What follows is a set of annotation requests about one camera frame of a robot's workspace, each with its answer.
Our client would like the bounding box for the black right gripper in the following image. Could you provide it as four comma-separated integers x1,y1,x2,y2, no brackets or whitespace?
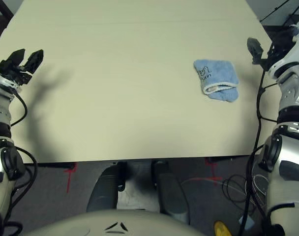
246,37,288,72

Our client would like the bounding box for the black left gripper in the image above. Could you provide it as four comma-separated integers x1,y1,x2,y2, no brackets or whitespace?
0,48,44,87

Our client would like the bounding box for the blue terry cloth rag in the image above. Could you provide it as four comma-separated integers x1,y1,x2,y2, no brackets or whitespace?
193,59,240,103

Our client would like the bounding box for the black mesh step stool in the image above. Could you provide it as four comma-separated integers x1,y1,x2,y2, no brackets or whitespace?
283,14,299,27

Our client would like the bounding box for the black table foot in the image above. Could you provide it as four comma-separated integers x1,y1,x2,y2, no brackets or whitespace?
207,157,233,163
37,162,76,170

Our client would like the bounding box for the red floor tape cross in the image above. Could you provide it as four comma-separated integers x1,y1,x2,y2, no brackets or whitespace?
205,158,223,186
64,162,78,194

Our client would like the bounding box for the grey left robot leg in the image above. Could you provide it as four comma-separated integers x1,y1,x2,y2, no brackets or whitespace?
87,161,127,213

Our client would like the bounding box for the grey robot leg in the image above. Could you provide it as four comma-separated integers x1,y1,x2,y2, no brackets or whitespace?
151,161,191,226
87,161,127,213

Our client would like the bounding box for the grey right robot leg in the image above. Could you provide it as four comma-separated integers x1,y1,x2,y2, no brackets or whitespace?
151,161,191,226

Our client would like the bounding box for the light blue floor object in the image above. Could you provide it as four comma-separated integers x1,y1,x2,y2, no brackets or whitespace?
239,213,255,231

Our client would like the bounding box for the yellow round object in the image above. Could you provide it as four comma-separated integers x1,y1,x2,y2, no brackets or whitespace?
213,220,230,236

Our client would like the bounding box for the beige robot torso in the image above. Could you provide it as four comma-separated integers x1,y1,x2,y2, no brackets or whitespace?
21,208,209,236

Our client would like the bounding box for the black camera tripod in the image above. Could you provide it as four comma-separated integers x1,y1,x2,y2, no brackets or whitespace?
259,0,299,23

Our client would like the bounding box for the black left wrist cable loop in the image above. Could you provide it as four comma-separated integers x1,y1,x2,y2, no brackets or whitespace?
10,94,27,126

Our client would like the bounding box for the black metal frame bar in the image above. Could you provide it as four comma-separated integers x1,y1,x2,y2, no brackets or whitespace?
0,0,15,19

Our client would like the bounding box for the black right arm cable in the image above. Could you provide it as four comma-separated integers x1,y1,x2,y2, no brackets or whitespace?
240,70,279,236

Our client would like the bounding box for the black left shoulder cable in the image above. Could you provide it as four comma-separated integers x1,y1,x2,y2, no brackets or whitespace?
5,147,38,222

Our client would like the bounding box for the white cable bundle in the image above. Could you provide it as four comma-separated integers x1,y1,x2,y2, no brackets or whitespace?
252,174,269,197

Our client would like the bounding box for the thin white floor cable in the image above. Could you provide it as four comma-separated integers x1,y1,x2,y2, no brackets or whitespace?
181,177,223,190

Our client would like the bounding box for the black floor cable tangle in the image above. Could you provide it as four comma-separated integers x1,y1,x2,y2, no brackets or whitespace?
222,174,270,205

